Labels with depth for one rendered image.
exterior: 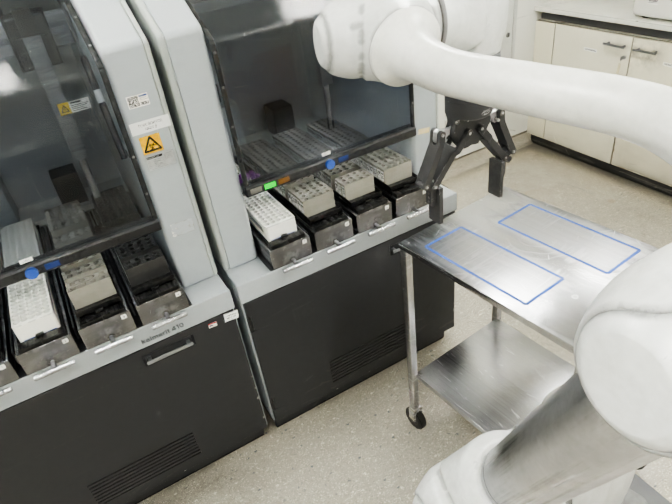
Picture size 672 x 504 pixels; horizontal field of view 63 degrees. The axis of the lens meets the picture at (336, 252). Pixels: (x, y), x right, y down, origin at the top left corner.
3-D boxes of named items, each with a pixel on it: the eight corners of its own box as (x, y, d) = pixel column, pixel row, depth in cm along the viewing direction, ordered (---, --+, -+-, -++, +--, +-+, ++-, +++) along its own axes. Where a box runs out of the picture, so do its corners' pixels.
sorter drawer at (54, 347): (10, 256, 192) (-2, 235, 187) (51, 242, 197) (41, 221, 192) (28, 387, 138) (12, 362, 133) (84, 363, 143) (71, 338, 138)
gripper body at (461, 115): (464, 102, 81) (463, 159, 87) (506, 87, 84) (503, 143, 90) (432, 90, 87) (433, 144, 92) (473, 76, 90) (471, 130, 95)
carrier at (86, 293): (116, 289, 154) (108, 272, 150) (118, 293, 152) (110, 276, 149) (73, 306, 149) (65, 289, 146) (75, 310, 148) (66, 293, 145)
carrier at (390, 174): (409, 173, 190) (408, 157, 186) (412, 175, 188) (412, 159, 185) (381, 184, 186) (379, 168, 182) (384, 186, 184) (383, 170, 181)
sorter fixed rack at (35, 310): (14, 289, 163) (4, 272, 159) (49, 276, 167) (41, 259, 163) (22, 346, 141) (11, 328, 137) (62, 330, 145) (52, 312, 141)
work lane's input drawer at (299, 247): (201, 189, 217) (195, 169, 212) (233, 178, 222) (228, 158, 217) (279, 278, 163) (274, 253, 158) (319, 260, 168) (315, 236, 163)
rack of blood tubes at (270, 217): (234, 207, 188) (229, 191, 185) (260, 197, 192) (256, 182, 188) (269, 245, 166) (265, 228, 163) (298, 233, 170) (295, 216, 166)
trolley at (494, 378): (404, 420, 205) (390, 238, 158) (488, 359, 225) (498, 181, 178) (559, 564, 158) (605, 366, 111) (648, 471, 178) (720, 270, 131)
